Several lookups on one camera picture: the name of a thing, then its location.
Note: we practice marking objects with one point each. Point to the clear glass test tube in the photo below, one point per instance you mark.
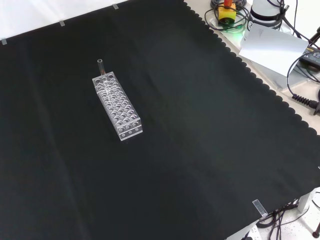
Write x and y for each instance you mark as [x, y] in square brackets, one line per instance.
[100, 67]

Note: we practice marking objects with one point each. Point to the clear test tube rack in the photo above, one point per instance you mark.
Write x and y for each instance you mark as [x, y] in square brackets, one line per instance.
[117, 110]

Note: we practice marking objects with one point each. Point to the black bench cloth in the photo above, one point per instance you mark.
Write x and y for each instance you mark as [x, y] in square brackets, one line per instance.
[175, 125]

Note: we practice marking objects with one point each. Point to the clear tape strip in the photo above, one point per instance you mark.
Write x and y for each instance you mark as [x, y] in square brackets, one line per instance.
[260, 207]
[4, 41]
[115, 6]
[62, 24]

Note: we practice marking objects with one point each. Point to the yellow stop button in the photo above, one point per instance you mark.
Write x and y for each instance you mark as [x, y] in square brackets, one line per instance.
[227, 13]

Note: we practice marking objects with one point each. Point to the pale board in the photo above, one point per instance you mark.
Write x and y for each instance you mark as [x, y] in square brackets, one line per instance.
[272, 47]

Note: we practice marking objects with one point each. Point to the white power strip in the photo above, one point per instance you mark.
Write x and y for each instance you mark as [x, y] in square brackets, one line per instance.
[251, 232]

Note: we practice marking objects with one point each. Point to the black power adapter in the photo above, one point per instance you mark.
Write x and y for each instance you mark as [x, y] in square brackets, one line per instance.
[312, 55]

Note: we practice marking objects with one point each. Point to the grey table leg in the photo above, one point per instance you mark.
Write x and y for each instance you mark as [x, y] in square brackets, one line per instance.
[305, 201]

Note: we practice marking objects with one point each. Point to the black tripod leg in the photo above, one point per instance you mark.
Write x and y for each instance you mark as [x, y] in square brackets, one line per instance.
[315, 37]

